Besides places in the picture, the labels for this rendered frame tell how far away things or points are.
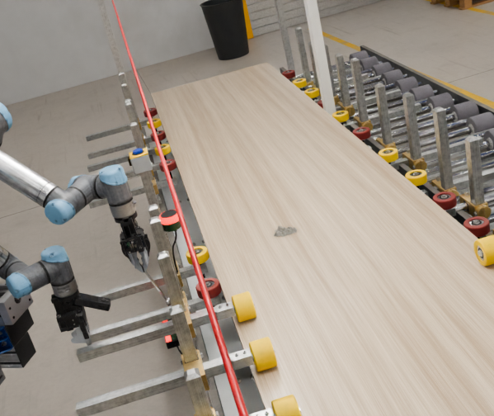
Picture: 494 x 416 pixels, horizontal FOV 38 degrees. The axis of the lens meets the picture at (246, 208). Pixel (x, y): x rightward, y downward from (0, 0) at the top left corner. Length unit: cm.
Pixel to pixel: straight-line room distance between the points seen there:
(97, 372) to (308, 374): 204
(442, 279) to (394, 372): 43
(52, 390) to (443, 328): 232
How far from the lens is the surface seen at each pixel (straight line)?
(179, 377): 191
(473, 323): 200
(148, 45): 1002
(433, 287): 215
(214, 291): 235
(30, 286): 225
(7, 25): 992
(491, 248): 219
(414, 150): 306
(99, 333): 241
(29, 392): 388
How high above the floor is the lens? 208
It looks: 24 degrees down
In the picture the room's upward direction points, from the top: 14 degrees counter-clockwise
